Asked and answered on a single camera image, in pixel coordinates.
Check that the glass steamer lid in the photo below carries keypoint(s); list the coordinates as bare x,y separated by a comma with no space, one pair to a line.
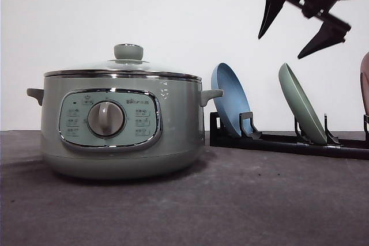
128,63

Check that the green plate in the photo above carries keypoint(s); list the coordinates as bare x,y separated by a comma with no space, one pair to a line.
301,107

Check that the blue plate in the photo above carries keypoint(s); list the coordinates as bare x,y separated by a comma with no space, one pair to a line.
233,102

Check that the black dish rack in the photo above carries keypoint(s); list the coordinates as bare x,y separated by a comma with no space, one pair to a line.
250,138

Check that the green electric steamer pot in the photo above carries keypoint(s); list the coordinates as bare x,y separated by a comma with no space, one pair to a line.
122,124

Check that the grey table cloth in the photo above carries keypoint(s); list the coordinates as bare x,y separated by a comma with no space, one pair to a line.
233,196

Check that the pink plate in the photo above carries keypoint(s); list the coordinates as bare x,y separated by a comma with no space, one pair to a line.
364,82

